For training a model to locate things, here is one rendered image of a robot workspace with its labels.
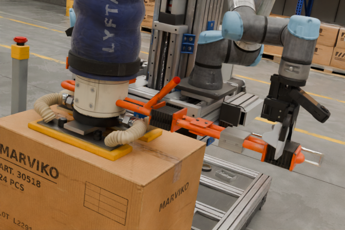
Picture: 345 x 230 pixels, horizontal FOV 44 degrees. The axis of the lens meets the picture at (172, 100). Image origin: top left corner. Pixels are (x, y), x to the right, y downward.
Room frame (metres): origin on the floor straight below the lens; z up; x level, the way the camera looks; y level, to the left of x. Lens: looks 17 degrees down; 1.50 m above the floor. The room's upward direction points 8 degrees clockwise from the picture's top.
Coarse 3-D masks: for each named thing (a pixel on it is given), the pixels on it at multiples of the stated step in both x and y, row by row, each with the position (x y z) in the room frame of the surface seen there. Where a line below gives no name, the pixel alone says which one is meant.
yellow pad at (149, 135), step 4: (108, 128) 1.35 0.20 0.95; (148, 132) 1.32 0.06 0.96; (152, 132) 1.33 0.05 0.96; (156, 132) 1.33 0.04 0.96; (160, 132) 1.35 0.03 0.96; (144, 136) 1.29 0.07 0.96; (148, 136) 1.29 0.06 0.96; (152, 136) 1.30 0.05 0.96; (156, 136) 1.32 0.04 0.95; (144, 140) 1.28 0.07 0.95; (148, 140) 1.28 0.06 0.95
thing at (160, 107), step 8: (160, 104) 1.22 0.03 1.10; (168, 104) 1.25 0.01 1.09; (152, 112) 1.17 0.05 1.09; (160, 112) 1.16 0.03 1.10; (168, 112) 1.18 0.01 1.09; (176, 112) 1.16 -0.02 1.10; (184, 112) 1.20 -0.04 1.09; (152, 120) 1.17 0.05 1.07; (160, 120) 1.17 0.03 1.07; (168, 120) 1.15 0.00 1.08; (168, 128) 1.14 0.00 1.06; (176, 128) 1.17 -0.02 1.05
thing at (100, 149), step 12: (36, 120) 1.28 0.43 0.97; (60, 120) 1.24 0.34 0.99; (48, 132) 1.21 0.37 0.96; (60, 132) 1.21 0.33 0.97; (72, 132) 1.21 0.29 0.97; (96, 132) 1.18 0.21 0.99; (72, 144) 1.17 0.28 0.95; (84, 144) 1.15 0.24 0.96; (96, 144) 1.15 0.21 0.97; (108, 156) 1.11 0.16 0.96; (120, 156) 1.13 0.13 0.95
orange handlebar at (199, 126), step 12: (72, 84) 1.37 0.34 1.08; (132, 108) 1.22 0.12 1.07; (144, 108) 1.21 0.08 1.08; (180, 120) 1.16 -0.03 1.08; (192, 120) 1.18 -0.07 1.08; (204, 120) 1.17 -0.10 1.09; (192, 132) 1.13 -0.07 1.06; (204, 132) 1.12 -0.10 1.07; (216, 132) 1.10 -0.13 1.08; (252, 144) 1.06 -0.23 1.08; (300, 156) 1.02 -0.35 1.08
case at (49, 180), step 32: (0, 128) 1.24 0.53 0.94; (160, 128) 1.42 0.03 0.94; (0, 160) 1.24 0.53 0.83; (32, 160) 1.18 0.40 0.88; (64, 160) 1.12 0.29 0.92; (96, 160) 1.10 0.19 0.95; (128, 160) 1.13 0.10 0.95; (160, 160) 1.16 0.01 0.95; (192, 160) 1.26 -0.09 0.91; (0, 192) 1.24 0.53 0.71; (32, 192) 1.17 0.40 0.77; (64, 192) 1.12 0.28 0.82; (96, 192) 1.06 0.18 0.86; (128, 192) 1.02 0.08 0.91; (160, 192) 1.09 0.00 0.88; (192, 192) 1.30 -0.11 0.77; (0, 224) 1.24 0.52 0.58; (32, 224) 1.17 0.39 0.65; (64, 224) 1.11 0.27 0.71; (96, 224) 1.06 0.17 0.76; (128, 224) 1.01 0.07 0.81; (160, 224) 1.12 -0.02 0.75
